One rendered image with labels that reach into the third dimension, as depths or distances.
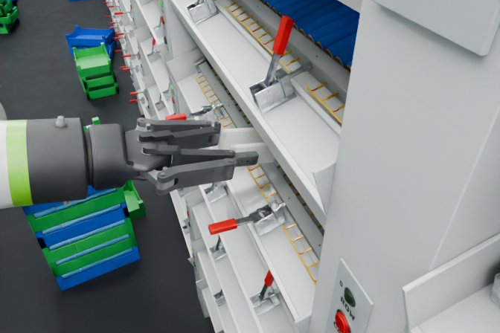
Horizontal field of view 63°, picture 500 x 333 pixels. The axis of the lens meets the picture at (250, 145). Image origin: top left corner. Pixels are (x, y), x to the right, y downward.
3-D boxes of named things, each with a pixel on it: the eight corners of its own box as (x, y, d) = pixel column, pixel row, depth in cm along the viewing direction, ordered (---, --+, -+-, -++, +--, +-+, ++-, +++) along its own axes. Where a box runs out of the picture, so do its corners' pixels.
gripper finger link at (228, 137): (219, 150, 56) (217, 147, 56) (265, 146, 59) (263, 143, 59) (222, 131, 54) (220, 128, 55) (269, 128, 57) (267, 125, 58)
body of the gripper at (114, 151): (85, 163, 52) (158, 157, 56) (92, 207, 46) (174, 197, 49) (83, 111, 48) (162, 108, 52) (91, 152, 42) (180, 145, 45)
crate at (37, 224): (33, 233, 132) (25, 216, 128) (27, 195, 147) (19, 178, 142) (126, 201, 144) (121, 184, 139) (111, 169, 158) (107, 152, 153)
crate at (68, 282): (61, 291, 152) (55, 278, 147) (53, 253, 166) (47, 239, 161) (140, 259, 163) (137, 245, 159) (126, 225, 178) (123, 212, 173)
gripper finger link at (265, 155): (231, 144, 52) (232, 147, 51) (279, 140, 55) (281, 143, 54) (227, 163, 53) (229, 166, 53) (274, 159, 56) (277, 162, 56)
